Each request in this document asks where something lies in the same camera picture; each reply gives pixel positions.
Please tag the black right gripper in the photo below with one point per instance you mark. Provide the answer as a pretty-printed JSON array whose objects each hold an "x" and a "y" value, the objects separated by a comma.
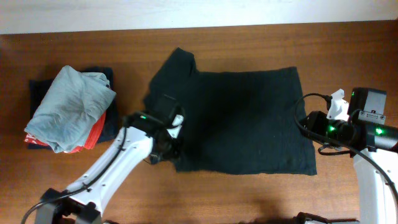
[{"x": 314, "y": 119}]

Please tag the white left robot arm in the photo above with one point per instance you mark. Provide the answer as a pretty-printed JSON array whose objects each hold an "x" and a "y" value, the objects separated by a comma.
[{"x": 150, "y": 134}]

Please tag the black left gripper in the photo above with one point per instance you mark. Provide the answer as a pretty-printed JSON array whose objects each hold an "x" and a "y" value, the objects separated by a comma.
[{"x": 176, "y": 152}]

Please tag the light blue folded shirt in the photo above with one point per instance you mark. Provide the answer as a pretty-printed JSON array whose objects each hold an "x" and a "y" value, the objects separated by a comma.
[{"x": 74, "y": 102}]

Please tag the dark teal shirt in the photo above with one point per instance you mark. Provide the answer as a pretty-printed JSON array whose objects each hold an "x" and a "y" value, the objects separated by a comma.
[{"x": 236, "y": 122}]

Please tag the red folded garment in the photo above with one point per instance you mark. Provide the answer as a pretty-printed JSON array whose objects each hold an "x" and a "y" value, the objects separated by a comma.
[{"x": 94, "y": 135}]

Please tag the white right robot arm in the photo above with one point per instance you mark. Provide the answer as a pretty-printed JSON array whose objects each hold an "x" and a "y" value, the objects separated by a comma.
[{"x": 357, "y": 127}]

